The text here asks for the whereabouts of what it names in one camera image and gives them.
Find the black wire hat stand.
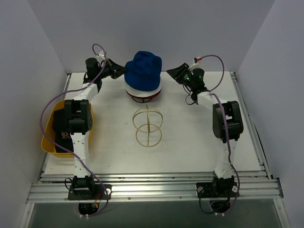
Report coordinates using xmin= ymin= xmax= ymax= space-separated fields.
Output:
xmin=131 ymin=96 xmax=154 ymax=104

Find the aluminium front rail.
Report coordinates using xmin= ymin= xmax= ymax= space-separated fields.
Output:
xmin=27 ymin=171 xmax=283 ymax=203

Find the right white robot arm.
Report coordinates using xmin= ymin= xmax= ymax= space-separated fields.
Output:
xmin=166 ymin=63 xmax=244 ymax=196

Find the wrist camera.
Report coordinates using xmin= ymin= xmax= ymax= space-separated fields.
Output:
xmin=96 ymin=50 xmax=107 ymax=61
xmin=189 ymin=57 xmax=202 ymax=70

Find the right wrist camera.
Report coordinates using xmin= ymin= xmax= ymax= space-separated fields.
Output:
xmin=189 ymin=57 xmax=202 ymax=70

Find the blue bucket hat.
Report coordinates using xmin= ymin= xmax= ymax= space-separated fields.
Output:
xmin=124 ymin=51 xmax=162 ymax=92

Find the aluminium right side rail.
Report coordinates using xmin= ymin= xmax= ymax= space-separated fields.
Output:
xmin=229 ymin=72 xmax=273 ymax=179

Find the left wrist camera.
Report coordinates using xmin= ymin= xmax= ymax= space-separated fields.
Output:
xmin=96 ymin=50 xmax=107 ymax=61

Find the yellow plastic bin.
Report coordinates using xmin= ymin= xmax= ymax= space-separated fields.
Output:
xmin=41 ymin=99 xmax=94 ymax=160

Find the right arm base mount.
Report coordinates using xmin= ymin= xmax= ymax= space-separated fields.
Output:
xmin=196 ymin=182 xmax=239 ymax=216

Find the white bucket hat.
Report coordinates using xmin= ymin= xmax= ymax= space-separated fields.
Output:
xmin=124 ymin=80 xmax=162 ymax=98

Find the gold wire hat stand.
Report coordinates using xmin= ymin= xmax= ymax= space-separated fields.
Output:
xmin=132 ymin=105 xmax=163 ymax=148

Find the red bucket hat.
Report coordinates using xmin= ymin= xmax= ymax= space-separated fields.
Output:
xmin=126 ymin=90 xmax=161 ymax=98

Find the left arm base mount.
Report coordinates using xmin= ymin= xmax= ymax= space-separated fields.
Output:
xmin=64 ymin=176 xmax=112 ymax=218

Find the aluminium rail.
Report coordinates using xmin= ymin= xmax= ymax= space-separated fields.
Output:
xmin=27 ymin=171 xmax=283 ymax=203
xmin=229 ymin=72 xmax=273 ymax=179

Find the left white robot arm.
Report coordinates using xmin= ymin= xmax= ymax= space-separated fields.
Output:
xmin=52 ymin=57 xmax=128 ymax=199

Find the black embroidered cap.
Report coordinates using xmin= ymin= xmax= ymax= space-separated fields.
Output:
xmin=52 ymin=109 xmax=74 ymax=152

